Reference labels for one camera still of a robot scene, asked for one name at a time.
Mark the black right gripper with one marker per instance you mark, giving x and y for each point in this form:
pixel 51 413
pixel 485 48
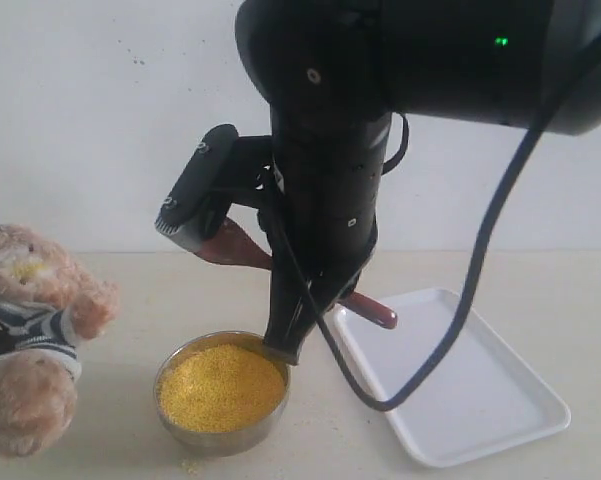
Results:
pixel 328 178

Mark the beige teddy bear striped sweater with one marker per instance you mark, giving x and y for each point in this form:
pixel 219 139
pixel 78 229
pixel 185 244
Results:
pixel 51 304

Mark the dark wooden spoon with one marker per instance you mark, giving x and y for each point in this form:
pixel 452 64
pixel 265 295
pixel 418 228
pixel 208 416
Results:
pixel 231 245

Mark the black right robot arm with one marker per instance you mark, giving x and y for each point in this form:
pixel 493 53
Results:
pixel 335 72

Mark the yellow millet grains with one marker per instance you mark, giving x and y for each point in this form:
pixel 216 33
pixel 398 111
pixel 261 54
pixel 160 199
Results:
pixel 221 389

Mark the steel bowl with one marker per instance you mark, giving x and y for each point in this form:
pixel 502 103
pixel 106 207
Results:
pixel 230 443

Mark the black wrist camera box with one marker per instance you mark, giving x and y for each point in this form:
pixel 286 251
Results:
pixel 225 169

